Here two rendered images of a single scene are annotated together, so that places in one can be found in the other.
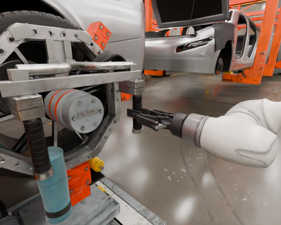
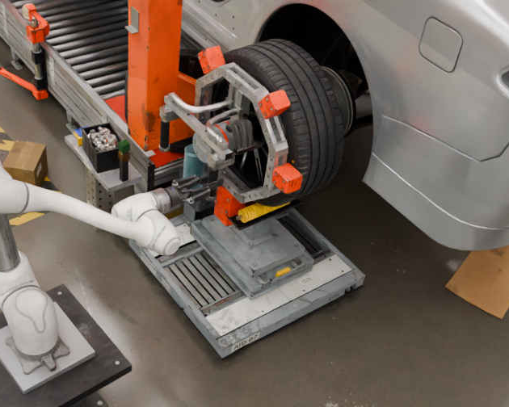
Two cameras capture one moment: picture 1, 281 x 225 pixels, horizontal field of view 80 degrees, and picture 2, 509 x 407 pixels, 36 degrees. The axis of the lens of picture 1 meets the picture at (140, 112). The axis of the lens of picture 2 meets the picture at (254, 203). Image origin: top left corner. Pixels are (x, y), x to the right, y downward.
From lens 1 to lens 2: 293 cm
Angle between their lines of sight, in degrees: 82
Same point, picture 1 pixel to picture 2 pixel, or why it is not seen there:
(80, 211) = (239, 245)
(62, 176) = (187, 169)
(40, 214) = not seen: hidden behind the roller
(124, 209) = (258, 308)
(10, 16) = (241, 55)
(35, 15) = (251, 61)
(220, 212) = not seen: outside the picture
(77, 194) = (218, 211)
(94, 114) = (204, 153)
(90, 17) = (389, 73)
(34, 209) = not seen: hidden behind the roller
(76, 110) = (196, 138)
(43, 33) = (230, 78)
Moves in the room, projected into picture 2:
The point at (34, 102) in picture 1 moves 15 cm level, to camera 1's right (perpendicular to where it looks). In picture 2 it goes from (163, 113) to (152, 135)
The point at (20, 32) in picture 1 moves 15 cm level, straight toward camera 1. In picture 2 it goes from (220, 72) to (183, 77)
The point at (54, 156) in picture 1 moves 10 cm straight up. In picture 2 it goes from (188, 153) to (189, 133)
